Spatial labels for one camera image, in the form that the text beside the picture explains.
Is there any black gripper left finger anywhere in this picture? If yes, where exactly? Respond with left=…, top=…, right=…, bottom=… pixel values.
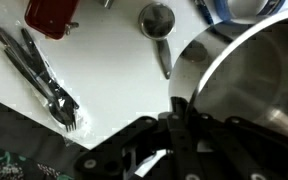
left=73, top=96, right=206, bottom=180

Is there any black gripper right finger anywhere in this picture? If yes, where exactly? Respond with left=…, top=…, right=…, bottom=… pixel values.
left=191, top=112, right=288, bottom=180

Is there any stainless steel pot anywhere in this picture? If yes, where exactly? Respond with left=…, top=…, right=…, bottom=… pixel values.
left=168, top=4, right=288, bottom=145

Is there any round steel scoop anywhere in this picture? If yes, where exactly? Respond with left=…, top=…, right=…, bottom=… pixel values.
left=137, top=2, right=177, bottom=81

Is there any blue pen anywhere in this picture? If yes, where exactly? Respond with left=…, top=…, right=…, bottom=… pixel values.
left=193, top=0, right=216, bottom=27

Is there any blue rimmed dish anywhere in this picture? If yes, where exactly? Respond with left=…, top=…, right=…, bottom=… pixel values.
left=212, top=0, right=287, bottom=26

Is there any black plastic cutlery pack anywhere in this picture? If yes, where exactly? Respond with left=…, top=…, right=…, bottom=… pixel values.
left=0, top=18, right=89, bottom=148

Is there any dark floral bench cushion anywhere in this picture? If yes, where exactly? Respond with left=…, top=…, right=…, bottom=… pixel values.
left=0, top=94, right=92, bottom=180

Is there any red case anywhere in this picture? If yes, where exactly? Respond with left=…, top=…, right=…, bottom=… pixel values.
left=23, top=0, right=82, bottom=41

